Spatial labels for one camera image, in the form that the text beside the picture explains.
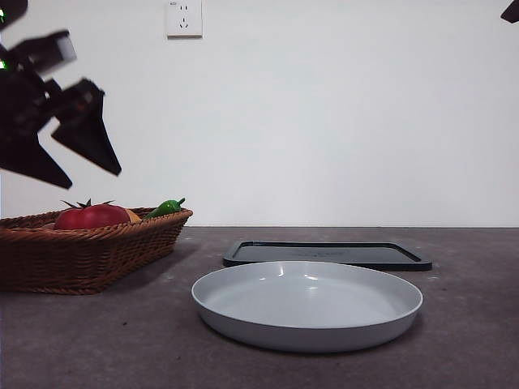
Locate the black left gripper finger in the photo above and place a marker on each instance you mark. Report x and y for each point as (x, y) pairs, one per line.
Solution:
(28, 156)
(87, 133)

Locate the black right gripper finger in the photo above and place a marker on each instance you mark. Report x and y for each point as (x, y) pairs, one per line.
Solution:
(511, 10)

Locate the red tomato with green stem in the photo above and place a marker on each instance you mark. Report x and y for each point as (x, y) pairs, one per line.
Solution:
(93, 216)

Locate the green chili pepper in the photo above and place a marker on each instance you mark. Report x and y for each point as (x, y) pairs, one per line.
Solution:
(164, 208)

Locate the brown wicker basket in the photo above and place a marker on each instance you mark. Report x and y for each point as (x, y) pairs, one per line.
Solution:
(81, 259)

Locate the black rectangular tray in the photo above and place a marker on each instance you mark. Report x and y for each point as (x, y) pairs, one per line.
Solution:
(324, 253)

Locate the grey round plate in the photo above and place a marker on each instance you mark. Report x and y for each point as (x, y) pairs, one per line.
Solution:
(308, 308)

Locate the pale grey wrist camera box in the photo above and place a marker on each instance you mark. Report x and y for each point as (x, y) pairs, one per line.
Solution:
(52, 48)

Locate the white wall socket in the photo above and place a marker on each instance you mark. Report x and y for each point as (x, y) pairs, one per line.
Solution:
(184, 18)

